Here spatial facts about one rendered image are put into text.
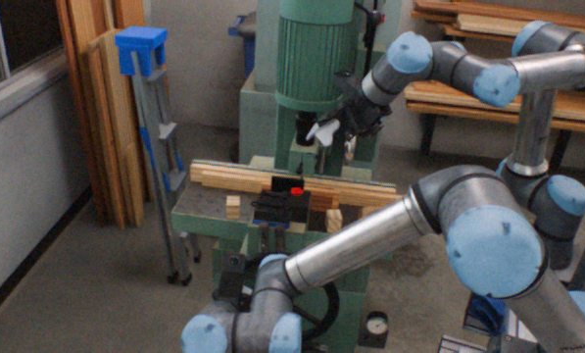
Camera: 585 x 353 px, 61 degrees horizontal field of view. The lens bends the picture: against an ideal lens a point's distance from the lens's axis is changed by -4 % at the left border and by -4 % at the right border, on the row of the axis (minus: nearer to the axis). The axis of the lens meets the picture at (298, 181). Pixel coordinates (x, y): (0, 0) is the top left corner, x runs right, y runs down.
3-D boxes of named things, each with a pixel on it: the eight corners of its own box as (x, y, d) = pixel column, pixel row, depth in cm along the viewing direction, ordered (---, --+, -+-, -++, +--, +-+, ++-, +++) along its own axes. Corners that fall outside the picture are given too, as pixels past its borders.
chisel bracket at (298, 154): (287, 177, 141) (289, 150, 136) (294, 155, 153) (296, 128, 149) (314, 181, 140) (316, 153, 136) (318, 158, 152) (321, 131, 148)
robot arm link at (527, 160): (527, 221, 144) (562, 39, 112) (488, 196, 155) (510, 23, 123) (554, 204, 149) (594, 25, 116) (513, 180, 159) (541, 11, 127)
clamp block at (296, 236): (245, 254, 129) (245, 226, 124) (255, 225, 141) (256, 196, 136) (303, 263, 128) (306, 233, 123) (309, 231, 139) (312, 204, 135)
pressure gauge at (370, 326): (363, 336, 142) (367, 316, 138) (364, 327, 145) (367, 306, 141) (385, 340, 142) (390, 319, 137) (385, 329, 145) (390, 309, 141)
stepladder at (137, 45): (158, 284, 244) (106, 37, 186) (176, 253, 266) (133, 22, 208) (190, 286, 242) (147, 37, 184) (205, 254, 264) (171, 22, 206)
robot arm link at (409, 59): (444, 60, 96) (412, 63, 91) (412, 93, 104) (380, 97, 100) (425, 27, 98) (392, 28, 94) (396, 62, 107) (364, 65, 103)
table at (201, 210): (159, 251, 132) (157, 232, 129) (193, 191, 158) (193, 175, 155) (393, 284, 128) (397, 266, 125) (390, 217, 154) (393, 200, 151)
